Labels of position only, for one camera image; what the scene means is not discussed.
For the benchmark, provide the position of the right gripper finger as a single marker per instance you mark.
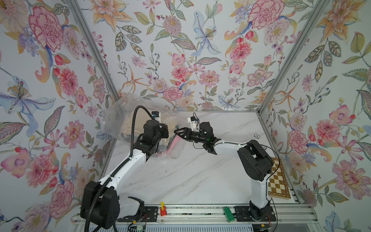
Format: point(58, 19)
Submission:
point(184, 135)
point(183, 130)

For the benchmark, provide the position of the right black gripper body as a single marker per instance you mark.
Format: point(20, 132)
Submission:
point(197, 137)

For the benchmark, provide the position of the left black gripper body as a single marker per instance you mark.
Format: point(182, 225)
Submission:
point(162, 133)

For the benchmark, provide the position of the clear plastic vacuum bag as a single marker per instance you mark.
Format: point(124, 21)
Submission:
point(119, 122)

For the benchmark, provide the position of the beige knitted blanket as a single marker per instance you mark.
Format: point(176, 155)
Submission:
point(170, 121)

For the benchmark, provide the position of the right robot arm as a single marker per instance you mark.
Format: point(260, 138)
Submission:
point(256, 162)

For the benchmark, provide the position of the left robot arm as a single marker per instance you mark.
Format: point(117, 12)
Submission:
point(101, 204)

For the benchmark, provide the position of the pink folded blanket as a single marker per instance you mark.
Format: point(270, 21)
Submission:
point(173, 143)

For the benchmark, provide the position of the red yellow clamp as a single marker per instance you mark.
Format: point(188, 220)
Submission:
point(163, 211)

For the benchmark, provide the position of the green block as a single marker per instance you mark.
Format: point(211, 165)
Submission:
point(228, 214)

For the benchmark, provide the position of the wooden chessboard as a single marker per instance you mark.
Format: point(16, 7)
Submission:
point(278, 183)

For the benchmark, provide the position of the green circuit board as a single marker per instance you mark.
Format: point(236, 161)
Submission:
point(136, 228)

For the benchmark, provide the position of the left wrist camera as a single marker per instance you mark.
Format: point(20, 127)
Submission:
point(157, 116)

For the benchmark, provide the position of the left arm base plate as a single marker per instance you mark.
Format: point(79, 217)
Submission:
point(148, 213)

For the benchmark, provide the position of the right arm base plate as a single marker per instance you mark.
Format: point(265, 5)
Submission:
point(253, 213)

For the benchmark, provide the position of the aluminium front rail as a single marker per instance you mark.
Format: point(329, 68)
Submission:
point(213, 214)

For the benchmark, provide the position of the left aluminium corner post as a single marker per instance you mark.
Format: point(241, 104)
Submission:
point(94, 76)

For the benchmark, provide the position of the aluminium corner post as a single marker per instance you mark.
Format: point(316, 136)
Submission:
point(94, 76)
point(299, 44)

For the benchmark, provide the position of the right aluminium corner post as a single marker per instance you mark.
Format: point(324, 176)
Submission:
point(299, 44)

